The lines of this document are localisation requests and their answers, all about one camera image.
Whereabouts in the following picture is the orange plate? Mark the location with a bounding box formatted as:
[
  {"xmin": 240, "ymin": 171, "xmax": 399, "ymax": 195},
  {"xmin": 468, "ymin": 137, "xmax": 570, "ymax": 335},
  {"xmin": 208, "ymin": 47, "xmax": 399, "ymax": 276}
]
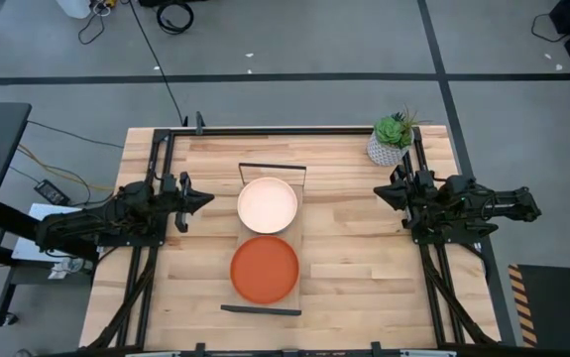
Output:
[{"xmin": 229, "ymin": 235, "xmax": 300, "ymax": 305}]

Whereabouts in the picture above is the white container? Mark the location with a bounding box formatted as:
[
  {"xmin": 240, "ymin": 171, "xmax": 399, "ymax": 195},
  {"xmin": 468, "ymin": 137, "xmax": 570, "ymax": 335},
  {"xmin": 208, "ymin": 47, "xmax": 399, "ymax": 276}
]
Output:
[{"xmin": 56, "ymin": 0, "xmax": 92, "ymax": 20}]

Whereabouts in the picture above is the white paper sheet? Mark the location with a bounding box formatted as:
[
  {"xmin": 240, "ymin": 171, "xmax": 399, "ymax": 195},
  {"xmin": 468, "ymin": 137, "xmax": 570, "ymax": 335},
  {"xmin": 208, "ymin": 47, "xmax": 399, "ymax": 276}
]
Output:
[{"xmin": 11, "ymin": 202, "xmax": 102, "ymax": 264}]

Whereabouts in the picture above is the black metal support beam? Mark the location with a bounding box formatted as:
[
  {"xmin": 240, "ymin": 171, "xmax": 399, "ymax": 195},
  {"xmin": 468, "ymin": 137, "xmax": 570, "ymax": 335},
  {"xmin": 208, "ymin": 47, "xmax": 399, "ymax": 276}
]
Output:
[{"xmin": 0, "ymin": 200, "xmax": 100, "ymax": 262}]

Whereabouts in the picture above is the wooden shelf with black legs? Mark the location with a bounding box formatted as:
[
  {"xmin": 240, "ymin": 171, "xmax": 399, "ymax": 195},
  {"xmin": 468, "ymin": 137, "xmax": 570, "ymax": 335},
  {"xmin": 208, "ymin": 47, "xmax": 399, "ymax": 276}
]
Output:
[{"xmin": 220, "ymin": 162, "xmax": 308, "ymax": 317}]

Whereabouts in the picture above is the black aluminium table frame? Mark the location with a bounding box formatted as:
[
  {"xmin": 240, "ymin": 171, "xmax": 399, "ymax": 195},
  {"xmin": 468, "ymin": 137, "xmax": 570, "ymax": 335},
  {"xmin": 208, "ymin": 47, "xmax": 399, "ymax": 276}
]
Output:
[{"xmin": 85, "ymin": 111, "xmax": 502, "ymax": 357}]

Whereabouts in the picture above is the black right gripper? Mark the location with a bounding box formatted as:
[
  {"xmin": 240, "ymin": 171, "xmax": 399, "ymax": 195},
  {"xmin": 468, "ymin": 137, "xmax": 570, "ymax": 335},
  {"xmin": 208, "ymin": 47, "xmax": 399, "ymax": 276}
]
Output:
[{"xmin": 373, "ymin": 165, "xmax": 439, "ymax": 229}]

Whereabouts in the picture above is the thin dark floor cable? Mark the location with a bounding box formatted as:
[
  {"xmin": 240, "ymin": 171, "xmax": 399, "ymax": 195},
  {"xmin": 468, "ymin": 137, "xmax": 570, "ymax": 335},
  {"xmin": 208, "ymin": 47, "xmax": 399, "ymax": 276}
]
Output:
[{"xmin": 26, "ymin": 120, "xmax": 125, "ymax": 150}]

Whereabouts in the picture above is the coiled black cable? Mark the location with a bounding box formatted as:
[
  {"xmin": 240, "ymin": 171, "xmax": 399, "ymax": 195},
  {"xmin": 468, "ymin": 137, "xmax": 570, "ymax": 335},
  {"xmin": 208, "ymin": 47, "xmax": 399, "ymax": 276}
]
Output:
[{"xmin": 156, "ymin": 1, "xmax": 195, "ymax": 36}]

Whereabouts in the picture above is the black mat with hazard stripes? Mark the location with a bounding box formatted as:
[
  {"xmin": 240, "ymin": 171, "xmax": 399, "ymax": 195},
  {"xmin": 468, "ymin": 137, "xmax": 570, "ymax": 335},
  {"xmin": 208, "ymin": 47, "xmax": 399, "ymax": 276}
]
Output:
[{"xmin": 507, "ymin": 264, "xmax": 570, "ymax": 348}]

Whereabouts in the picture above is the succulent in white pot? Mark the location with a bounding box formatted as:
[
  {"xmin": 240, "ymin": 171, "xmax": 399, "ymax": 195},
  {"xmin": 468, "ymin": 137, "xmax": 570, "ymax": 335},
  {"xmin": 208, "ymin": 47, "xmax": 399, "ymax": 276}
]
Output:
[{"xmin": 366, "ymin": 106, "xmax": 427, "ymax": 168}]

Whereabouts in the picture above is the crumpled white plastic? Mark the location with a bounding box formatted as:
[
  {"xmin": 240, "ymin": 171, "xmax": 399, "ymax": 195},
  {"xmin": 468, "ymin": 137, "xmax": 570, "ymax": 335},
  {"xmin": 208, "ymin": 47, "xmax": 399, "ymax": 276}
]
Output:
[{"xmin": 49, "ymin": 255, "xmax": 87, "ymax": 280}]

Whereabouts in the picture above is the long black floor cable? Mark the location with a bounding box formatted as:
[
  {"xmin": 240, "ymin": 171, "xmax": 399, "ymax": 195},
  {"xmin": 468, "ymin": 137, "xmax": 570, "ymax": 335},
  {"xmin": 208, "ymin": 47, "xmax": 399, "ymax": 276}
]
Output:
[{"xmin": 128, "ymin": 0, "xmax": 187, "ymax": 126}]

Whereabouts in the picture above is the cream plate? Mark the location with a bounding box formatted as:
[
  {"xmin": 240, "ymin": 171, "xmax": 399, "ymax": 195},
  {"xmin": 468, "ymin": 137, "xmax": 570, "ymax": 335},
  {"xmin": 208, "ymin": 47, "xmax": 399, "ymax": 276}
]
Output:
[{"xmin": 236, "ymin": 177, "xmax": 299, "ymax": 235}]

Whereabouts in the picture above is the black power adapter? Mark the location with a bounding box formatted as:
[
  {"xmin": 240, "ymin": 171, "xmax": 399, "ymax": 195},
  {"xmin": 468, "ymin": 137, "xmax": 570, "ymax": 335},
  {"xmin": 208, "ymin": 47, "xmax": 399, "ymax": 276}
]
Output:
[{"xmin": 34, "ymin": 178, "xmax": 71, "ymax": 206}]

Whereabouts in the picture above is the yellow cable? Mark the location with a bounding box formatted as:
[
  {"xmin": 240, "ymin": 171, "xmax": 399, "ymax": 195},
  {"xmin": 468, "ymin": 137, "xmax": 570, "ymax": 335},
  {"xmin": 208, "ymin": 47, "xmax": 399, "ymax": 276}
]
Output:
[{"xmin": 16, "ymin": 143, "xmax": 117, "ymax": 192}]

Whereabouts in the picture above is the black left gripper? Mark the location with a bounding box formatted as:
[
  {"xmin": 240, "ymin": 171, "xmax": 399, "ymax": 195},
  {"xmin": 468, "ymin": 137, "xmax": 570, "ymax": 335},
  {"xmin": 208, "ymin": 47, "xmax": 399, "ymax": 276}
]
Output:
[{"xmin": 161, "ymin": 172, "xmax": 215, "ymax": 233}]

